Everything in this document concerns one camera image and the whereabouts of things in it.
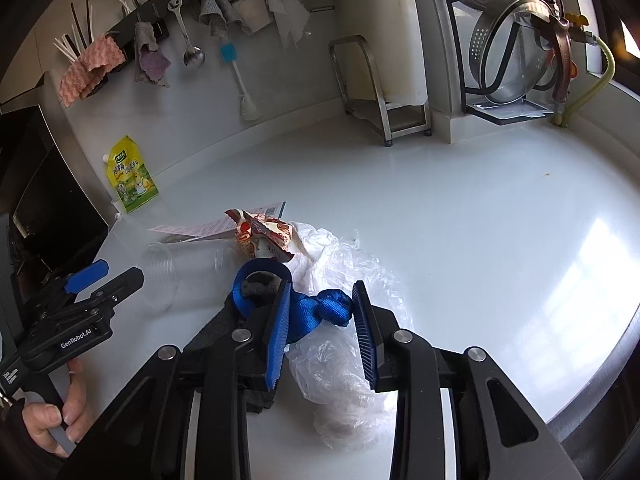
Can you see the black glass cooktop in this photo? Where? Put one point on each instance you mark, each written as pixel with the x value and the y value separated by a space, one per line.
pixel 55 200

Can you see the blue head white brush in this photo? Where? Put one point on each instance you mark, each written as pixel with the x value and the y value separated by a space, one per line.
pixel 229 53

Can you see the red snack wrapper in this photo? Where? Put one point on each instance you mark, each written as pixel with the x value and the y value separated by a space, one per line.
pixel 265 240

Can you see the white cloth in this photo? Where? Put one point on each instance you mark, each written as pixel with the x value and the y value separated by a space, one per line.
pixel 287 10

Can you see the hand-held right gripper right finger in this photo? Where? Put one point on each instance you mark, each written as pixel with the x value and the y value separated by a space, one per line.
pixel 365 340

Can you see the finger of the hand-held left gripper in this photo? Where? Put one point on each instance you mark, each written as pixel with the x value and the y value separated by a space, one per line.
pixel 122 285
pixel 87 275

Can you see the glass pot lid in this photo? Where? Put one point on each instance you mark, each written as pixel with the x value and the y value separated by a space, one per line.
pixel 520 45

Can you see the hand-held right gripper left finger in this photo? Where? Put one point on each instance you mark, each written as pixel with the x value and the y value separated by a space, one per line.
pixel 277 335

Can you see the pink paper slip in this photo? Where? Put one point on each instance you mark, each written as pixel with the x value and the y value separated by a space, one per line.
pixel 200 230

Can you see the steel ladle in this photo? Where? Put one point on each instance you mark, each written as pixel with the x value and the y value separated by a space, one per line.
pixel 192 56

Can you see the clear plastic cup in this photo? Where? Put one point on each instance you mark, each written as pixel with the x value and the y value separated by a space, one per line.
pixel 190 270

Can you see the orange white gas gauge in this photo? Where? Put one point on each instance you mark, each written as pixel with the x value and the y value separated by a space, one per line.
pixel 571 67

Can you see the dark framed window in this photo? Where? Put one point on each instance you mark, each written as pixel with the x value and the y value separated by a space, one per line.
pixel 631 35

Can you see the chopsticks bundle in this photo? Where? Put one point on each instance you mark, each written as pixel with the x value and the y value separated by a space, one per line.
pixel 64 49

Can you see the clear plastic bag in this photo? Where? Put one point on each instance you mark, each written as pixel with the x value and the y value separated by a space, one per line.
pixel 340 375

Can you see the white cutting board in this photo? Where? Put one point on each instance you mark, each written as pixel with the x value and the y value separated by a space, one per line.
pixel 390 35

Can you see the stainless steel rack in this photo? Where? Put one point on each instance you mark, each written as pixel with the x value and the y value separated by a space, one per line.
pixel 385 115

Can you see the person's left hand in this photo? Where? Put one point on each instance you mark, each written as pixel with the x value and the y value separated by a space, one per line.
pixel 80 405

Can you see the pink cloth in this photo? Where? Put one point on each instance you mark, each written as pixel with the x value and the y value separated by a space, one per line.
pixel 90 70

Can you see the yellow green pouch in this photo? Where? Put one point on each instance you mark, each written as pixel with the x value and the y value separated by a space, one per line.
pixel 132 180

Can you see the brass gas valve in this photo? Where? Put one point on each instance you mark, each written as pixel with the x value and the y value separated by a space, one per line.
pixel 582 35

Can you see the purple grey cloth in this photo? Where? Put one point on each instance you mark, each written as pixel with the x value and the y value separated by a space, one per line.
pixel 152 62

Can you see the black dish rack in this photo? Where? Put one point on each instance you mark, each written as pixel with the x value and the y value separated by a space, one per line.
pixel 500 115

